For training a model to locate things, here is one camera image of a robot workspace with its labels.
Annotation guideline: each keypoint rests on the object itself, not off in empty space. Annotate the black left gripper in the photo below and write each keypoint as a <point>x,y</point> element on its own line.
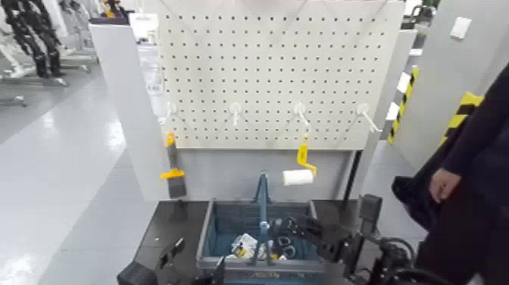
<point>137,275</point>

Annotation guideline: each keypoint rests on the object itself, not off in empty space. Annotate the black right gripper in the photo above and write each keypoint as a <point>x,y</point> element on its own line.
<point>336,248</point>

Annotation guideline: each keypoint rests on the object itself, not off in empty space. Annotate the person's dark sleeved forearm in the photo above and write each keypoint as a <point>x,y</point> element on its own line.
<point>477,135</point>

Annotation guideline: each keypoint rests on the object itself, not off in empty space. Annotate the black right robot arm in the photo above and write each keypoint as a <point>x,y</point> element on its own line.
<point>393,258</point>

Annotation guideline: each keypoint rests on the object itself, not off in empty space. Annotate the grey and teal mesh crate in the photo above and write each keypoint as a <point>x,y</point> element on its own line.
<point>302,266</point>

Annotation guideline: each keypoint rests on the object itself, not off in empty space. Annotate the person's bare hand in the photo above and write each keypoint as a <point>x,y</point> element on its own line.
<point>445,185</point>

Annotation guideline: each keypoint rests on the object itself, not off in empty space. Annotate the white tagged small package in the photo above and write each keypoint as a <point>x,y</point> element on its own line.
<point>244,242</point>

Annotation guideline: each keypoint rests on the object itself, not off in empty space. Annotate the grey stand back panel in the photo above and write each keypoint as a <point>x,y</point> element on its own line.
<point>222,171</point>

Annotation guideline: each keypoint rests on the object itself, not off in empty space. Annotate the white pegboard hook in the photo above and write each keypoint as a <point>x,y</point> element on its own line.
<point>362,109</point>
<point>235,108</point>
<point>171,108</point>
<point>299,108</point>

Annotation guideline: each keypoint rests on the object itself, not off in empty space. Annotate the white paper label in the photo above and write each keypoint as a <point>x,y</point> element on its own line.
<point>392,111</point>
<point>403,82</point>

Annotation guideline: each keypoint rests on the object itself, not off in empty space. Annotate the person's dark clothed body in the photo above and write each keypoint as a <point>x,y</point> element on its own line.
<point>469,238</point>

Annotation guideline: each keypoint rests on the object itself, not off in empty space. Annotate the cream perforated pegboard panel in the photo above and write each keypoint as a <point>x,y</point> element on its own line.
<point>270,59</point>

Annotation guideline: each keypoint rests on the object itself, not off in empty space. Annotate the white partition panel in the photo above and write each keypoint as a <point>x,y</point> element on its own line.
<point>119,99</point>

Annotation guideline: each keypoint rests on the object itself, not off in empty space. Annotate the clear plastic bags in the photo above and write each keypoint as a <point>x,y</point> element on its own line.
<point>154,79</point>

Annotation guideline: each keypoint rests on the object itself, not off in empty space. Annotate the black chair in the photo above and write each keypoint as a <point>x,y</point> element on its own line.
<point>417,16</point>

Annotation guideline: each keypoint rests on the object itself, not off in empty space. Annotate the yellow black machine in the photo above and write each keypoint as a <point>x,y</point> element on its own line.
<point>109,8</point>

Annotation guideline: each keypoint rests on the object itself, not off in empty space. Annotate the black humanoid robot on stand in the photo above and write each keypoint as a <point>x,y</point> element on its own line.
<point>35,36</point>

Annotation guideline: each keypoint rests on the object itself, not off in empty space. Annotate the yellow black hazard striped post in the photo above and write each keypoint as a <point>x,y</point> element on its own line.
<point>461,115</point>
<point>403,107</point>

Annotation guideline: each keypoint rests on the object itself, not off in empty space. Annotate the white wall switch plate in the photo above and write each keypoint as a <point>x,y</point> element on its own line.
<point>460,28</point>

